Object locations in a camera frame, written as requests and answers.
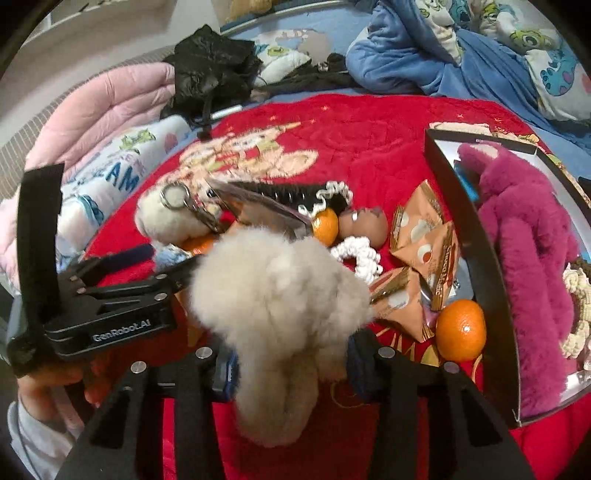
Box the white scrunchie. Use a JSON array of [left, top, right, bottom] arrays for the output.
[[330, 237, 384, 283]]

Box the shallow black box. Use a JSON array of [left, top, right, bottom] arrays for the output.
[[423, 128, 591, 429]]

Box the white cartoon print pillow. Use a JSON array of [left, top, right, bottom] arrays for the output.
[[56, 114, 191, 261]]

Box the beige fluffy plush toy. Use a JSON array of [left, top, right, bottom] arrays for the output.
[[188, 225, 376, 449]]

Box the person's left hand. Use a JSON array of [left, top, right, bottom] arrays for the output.
[[17, 362, 93, 418]]

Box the blue cartoon print blanket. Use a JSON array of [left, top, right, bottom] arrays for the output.
[[345, 0, 591, 155]]

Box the blue striped crochet scrunchie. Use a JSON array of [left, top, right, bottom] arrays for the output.
[[154, 244, 186, 272]]

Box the blue printed headboard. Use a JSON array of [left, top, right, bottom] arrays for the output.
[[221, 0, 372, 63]]

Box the dark shiny foil packet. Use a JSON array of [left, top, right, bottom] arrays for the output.
[[207, 179, 315, 238]]

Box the black plastic bag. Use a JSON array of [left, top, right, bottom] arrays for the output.
[[161, 24, 265, 139]]

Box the red printed blanket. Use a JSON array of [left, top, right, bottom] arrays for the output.
[[83, 92, 591, 480]]

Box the brown doll head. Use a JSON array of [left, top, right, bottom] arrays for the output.
[[338, 207, 389, 248]]

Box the magenta plush toy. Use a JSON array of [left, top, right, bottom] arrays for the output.
[[456, 141, 583, 411]]

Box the cream plush bear with keyring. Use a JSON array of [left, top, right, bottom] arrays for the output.
[[135, 181, 228, 246]]

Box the mandarin orange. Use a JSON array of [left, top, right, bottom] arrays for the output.
[[435, 299, 488, 363], [311, 208, 340, 247]]

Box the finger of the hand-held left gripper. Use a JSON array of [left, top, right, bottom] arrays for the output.
[[85, 255, 205, 303], [58, 244, 155, 289]]

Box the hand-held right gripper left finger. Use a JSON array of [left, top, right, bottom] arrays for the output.
[[58, 346, 240, 480]]

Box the black headband with white lace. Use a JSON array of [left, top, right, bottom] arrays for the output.
[[231, 181, 355, 219]]

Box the brown frilled scrunchie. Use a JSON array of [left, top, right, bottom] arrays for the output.
[[561, 258, 591, 372]]

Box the pink quilt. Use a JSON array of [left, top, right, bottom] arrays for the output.
[[0, 62, 178, 296]]

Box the silver tube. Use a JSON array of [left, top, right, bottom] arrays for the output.
[[205, 104, 244, 123]]

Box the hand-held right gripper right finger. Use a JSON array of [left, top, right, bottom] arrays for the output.
[[346, 331, 536, 480]]

